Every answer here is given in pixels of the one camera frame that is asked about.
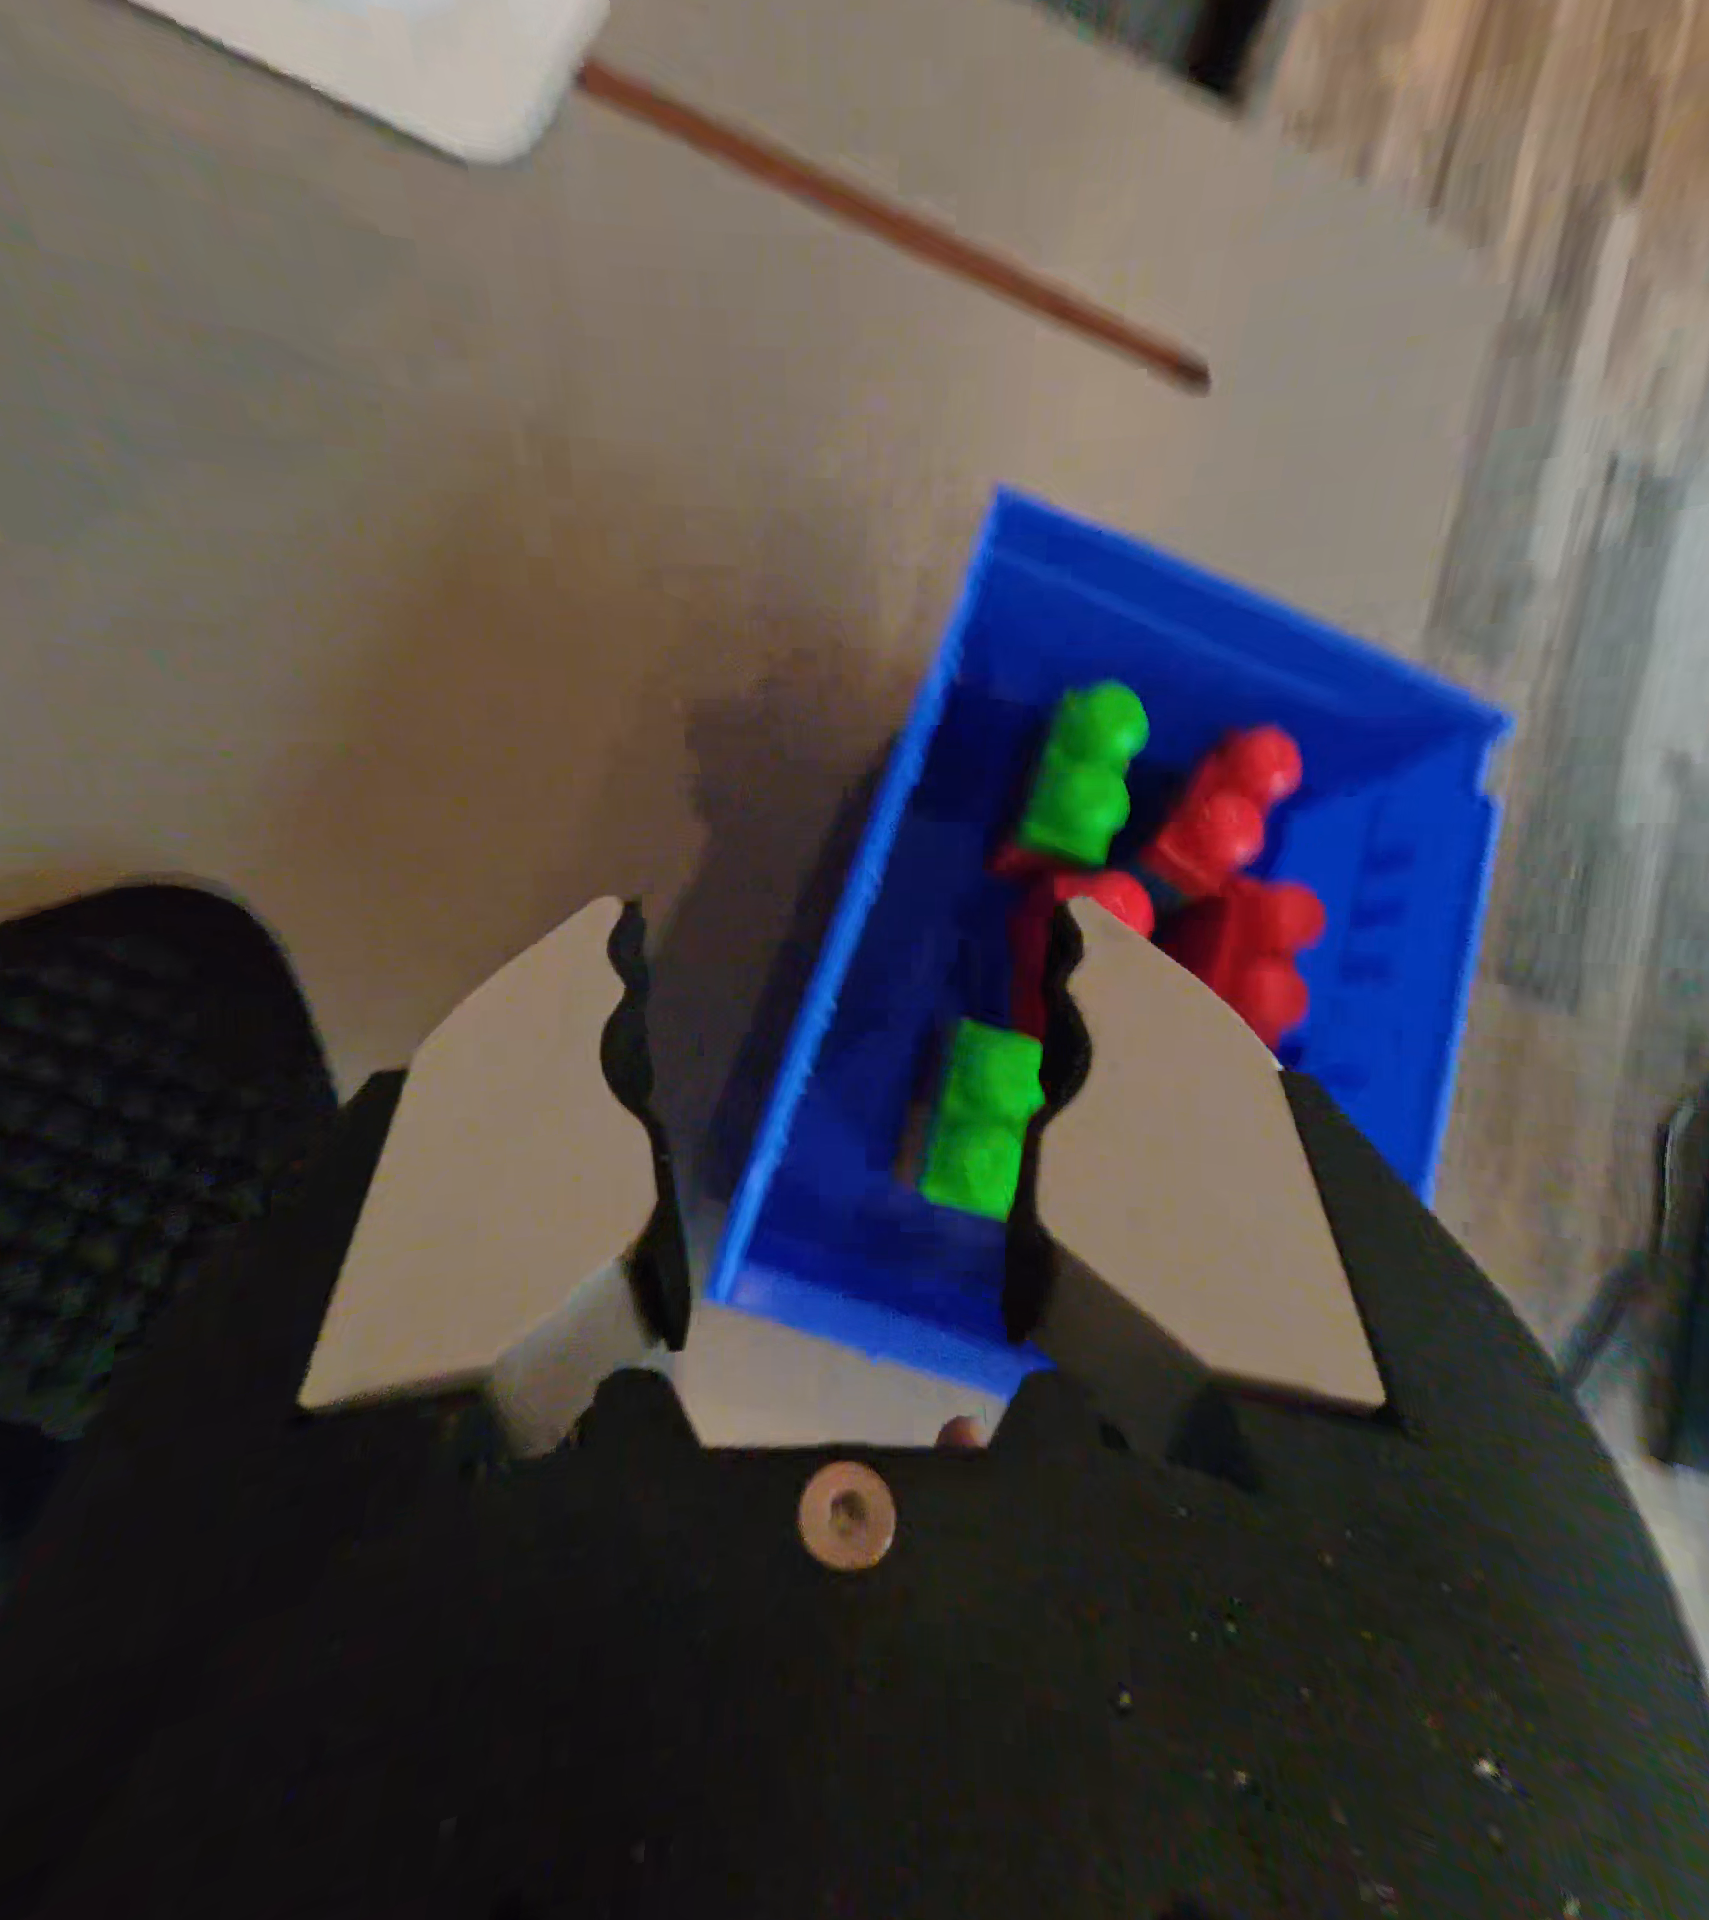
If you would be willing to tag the blue bin with white label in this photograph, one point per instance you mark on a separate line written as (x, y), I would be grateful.
(856, 1051)

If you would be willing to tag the red two-stud mega block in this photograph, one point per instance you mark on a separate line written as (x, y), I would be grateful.
(1222, 811)

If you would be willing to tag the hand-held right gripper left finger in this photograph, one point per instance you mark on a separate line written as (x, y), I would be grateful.
(481, 1200)

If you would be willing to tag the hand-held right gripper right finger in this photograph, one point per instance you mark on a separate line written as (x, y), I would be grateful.
(1215, 1200)

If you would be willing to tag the black honeycomb rubber pad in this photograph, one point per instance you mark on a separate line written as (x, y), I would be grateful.
(104, 1140)

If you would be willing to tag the green two-stud mega block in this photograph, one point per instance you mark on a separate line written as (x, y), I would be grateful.
(1086, 766)
(981, 1126)

